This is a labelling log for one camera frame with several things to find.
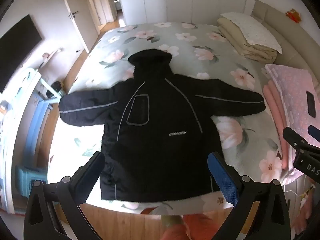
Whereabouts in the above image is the white lace-edged pillow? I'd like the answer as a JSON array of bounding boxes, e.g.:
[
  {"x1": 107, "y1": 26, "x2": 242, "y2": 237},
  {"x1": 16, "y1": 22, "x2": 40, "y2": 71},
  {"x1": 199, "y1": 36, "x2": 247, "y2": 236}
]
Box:
[{"x1": 221, "y1": 12, "x2": 283, "y2": 54}]

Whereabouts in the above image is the white wardrobe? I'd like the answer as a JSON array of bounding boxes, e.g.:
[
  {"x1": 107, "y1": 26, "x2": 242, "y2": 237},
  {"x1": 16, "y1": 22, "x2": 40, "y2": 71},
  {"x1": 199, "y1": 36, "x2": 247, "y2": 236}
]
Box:
[{"x1": 117, "y1": 0, "x2": 250, "y2": 27}]

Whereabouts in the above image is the red plush toy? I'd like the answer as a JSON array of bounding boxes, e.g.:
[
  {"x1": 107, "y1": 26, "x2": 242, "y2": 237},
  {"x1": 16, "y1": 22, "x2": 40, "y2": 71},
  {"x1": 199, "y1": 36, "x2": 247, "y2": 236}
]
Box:
[{"x1": 286, "y1": 9, "x2": 302, "y2": 23}]

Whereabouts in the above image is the folded pink blanket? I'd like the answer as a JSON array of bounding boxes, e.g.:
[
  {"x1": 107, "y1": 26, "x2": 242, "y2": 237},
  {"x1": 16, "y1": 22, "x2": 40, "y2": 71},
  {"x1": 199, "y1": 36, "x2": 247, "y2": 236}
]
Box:
[{"x1": 262, "y1": 80, "x2": 292, "y2": 170}]

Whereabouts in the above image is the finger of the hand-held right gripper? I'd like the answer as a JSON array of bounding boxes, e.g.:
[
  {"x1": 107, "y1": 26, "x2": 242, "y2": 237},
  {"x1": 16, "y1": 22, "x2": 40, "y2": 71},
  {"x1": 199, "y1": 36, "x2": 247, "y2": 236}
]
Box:
[
  {"x1": 308, "y1": 125, "x2": 320, "y2": 140},
  {"x1": 283, "y1": 127, "x2": 320, "y2": 153}
]

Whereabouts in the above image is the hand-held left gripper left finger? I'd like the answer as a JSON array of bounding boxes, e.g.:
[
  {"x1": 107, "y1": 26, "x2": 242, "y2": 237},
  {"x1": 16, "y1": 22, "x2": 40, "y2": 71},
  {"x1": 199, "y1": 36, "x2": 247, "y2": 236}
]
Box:
[{"x1": 24, "y1": 151, "x2": 105, "y2": 240}]

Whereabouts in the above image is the folded beige quilt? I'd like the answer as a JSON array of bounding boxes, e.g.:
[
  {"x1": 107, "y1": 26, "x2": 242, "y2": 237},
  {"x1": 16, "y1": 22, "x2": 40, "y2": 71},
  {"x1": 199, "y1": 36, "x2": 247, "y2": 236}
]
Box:
[{"x1": 216, "y1": 17, "x2": 278, "y2": 61}]

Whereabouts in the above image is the black phone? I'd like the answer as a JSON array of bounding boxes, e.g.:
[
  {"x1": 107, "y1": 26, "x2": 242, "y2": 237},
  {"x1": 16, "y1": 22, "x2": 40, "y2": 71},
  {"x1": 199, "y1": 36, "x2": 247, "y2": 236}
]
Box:
[{"x1": 306, "y1": 91, "x2": 318, "y2": 117}]

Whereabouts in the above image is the white door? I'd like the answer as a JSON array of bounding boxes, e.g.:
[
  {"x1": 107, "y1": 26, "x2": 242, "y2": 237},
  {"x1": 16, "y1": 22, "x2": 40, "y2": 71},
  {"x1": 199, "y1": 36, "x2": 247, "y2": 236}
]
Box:
[{"x1": 58, "y1": 0, "x2": 99, "y2": 53}]

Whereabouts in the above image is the black hooded jacket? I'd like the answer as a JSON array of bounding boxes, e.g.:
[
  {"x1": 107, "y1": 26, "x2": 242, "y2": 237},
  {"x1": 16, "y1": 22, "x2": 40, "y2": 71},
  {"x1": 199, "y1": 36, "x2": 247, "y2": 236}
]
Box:
[{"x1": 59, "y1": 49, "x2": 266, "y2": 203}]

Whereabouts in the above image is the black wall television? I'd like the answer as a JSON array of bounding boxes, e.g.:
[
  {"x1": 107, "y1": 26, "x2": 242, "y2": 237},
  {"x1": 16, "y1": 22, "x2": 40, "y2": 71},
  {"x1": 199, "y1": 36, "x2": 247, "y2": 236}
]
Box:
[{"x1": 0, "y1": 14, "x2": 42, "y2": 94}]

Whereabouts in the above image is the light blue desk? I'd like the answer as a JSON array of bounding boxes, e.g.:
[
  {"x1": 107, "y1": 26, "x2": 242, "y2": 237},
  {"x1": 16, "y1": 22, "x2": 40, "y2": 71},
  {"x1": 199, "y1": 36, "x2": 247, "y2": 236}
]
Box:
[{"x1": 15, "y1": 68, "x2": 63, "y2": 140}]

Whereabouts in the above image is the bed with floral sheet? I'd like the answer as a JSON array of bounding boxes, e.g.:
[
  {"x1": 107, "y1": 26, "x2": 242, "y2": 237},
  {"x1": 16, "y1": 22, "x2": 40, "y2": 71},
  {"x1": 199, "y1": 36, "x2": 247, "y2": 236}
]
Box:
[{"x1": 47, "y1": 22, "x2": 284, "y2": 217}]

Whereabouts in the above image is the beige padded headboard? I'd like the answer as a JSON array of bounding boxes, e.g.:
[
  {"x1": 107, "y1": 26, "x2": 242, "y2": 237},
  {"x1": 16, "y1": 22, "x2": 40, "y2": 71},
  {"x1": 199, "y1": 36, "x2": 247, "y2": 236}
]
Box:
[{"x1": 251, "y1": 0, "x2": 320, "y2": 90}]

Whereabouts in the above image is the white cable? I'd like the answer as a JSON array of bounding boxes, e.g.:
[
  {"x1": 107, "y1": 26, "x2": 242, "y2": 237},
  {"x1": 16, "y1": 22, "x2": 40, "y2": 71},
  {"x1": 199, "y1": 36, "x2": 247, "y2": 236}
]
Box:
[{"x1": 285, "y1": 175, "x2": 316, "y2": 199}]

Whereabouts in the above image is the pink patterned quilt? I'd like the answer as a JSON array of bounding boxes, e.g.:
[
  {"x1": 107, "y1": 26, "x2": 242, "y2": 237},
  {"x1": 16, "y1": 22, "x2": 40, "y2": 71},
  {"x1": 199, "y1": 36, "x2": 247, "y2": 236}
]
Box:
[{"x1": 265, "y1": 64, "x2": 320, "y2": 180}]

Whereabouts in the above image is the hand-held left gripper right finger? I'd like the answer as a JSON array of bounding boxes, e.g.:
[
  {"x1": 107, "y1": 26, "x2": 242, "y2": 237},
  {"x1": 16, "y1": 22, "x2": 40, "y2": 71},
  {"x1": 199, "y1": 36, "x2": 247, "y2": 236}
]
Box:
[{"x1": 207, "y1": 151, "x2": 292, "y2": 240}]

